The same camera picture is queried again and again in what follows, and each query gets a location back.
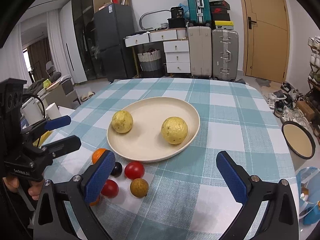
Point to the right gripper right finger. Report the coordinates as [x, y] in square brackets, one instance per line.
[280, 220]

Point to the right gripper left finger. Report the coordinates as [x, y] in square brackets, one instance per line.
[51, 217]

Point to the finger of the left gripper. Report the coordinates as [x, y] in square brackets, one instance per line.
[45, 125]
[60, 147]

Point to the orange mandarin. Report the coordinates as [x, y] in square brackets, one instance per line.
[96, 201]
[97, 154]

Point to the red tomato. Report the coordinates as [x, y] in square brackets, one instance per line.
[110, 189]
[134, 170]

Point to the dark plum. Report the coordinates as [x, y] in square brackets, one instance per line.
[117, 170]

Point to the yellow-green guava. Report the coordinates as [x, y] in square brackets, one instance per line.
[174, 130]
[122, 121]

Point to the brown longan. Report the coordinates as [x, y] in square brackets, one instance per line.
[139, 187]

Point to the blue plastic bag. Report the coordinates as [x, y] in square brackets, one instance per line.
[308, 192]

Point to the cream round plate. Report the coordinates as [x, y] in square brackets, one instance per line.
[144, 141]

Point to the round black-rimmed stool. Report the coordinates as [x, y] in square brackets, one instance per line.
[298, 139]

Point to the black refrigerator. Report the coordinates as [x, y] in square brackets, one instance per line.
[113, 24]

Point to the teal checkered tablecloth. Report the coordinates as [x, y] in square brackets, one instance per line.
[187, 197]

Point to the woven laundry basket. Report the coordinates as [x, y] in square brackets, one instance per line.
[151, 60]

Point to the wooden shoe rack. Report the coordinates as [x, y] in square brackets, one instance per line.
[312, 97]

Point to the white drawer cabinet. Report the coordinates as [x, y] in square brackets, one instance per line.
[175, 44]

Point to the beige suitcase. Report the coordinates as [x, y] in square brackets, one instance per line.
[200, 51]

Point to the teal suitcase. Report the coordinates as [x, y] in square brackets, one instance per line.
[199, 12]

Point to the silver suitcase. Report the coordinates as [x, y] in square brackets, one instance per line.
[225, 52]

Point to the stacked shoe boxes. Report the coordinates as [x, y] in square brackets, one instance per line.
[219, 10]

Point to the wooden door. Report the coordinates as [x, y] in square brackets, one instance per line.
[267, 36]

